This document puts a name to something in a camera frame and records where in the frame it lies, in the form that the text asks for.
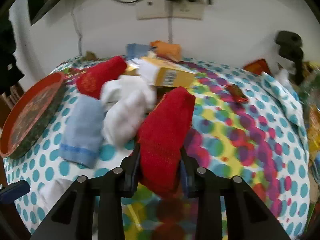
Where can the orange toy dog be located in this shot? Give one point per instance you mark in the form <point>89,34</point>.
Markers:
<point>167,50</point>

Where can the yellow packaging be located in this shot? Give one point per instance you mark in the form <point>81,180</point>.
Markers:
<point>315,130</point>

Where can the red candy wrapper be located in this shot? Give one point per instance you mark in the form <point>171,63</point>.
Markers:
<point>237,93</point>

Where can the black clamp stand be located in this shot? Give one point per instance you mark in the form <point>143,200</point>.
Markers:
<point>290,50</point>

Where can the wall power socket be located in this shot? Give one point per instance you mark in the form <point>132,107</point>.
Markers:
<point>187,12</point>

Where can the brown paper scrap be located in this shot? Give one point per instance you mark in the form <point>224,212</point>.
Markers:
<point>90,55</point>

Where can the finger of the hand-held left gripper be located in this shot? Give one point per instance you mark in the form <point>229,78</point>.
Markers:
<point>15,191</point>

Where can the white plastic bag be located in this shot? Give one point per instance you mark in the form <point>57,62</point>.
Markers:
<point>283,76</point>

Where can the wall plate with round hole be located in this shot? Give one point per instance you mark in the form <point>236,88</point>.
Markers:
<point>150,10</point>

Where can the white sock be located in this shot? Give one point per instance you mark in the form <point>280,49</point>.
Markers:
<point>130,85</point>
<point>120,122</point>

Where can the light blue sock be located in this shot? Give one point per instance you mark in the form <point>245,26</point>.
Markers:
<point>82,130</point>

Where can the round red tray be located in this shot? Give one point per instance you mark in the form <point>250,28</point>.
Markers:
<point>27,112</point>

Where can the polka dot tablecloth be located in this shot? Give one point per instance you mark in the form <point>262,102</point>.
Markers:
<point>250,142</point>

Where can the yellow white carton box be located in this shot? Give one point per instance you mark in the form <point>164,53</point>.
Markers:
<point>170,75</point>

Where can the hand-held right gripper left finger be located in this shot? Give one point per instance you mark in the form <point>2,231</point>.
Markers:
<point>130,177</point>

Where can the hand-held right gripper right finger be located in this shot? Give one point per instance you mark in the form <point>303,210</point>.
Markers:
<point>190,182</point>

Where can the red sock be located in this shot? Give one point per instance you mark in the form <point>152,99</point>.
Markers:
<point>165,135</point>
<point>100,77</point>

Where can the dark monitor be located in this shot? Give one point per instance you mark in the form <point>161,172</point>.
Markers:
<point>42,0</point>

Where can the wooden furniture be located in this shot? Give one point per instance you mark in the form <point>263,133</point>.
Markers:
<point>11,100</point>

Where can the red packet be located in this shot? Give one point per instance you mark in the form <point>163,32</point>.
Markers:
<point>257,67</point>

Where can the dark cloth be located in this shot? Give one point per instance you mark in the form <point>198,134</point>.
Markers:
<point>7,55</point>

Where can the small yellow box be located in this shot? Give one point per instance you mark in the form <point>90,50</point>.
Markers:
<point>132,66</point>

